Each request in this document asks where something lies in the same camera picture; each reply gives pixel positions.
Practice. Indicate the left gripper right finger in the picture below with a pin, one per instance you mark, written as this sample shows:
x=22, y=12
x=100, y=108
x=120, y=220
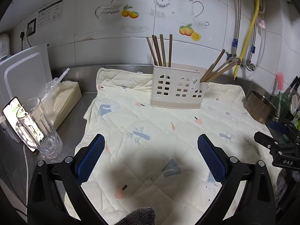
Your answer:
x=214, y=157

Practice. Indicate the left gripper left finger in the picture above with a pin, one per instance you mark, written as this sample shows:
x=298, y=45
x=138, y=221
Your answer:
x=87, y=157

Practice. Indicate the white patterned quilted mat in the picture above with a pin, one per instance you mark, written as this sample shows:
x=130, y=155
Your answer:
x=151, y=157

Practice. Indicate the steel cup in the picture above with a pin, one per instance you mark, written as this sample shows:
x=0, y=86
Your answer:
x=260, y=108

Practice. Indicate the clear glass mug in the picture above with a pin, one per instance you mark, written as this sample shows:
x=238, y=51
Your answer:
x=51, y=145

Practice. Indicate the bagged beige box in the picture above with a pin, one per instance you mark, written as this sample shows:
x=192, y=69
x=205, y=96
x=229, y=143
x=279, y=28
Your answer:
x=59, y=98

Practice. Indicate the pink bottle brush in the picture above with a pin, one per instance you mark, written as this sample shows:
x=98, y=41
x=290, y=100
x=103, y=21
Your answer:
x=280, y=81

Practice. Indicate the smartphone lit screen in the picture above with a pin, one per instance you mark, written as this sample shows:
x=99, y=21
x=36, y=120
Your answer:
x=22, y=124

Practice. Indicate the beige plastic utensil holder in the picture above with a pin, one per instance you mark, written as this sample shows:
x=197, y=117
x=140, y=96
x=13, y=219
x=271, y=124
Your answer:
x=178, y=87

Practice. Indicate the white cutting board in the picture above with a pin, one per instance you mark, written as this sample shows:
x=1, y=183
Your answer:
x=25, y=74

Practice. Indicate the wall power socket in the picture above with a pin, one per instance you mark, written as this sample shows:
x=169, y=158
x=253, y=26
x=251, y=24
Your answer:
x=31, y=27

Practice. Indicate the wall notice sticker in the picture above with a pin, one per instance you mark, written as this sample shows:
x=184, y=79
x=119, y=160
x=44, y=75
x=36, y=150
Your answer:
x=50, y=13

